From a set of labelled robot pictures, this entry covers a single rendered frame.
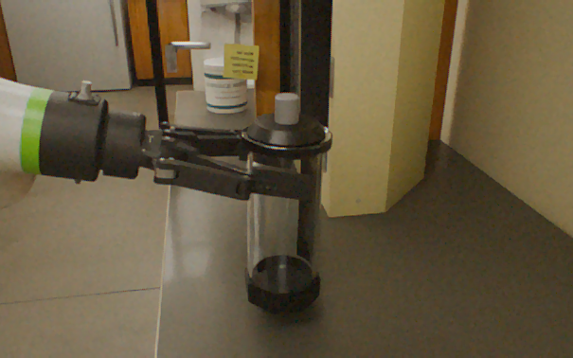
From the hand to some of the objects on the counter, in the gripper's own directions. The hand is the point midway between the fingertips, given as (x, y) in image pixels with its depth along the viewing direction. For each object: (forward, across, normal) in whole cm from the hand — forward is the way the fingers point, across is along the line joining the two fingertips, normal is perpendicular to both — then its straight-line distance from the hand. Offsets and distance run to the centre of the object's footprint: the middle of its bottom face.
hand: (281, 168), depth 61 cm
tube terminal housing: (+30, +40, +15) cm, 53 cm away
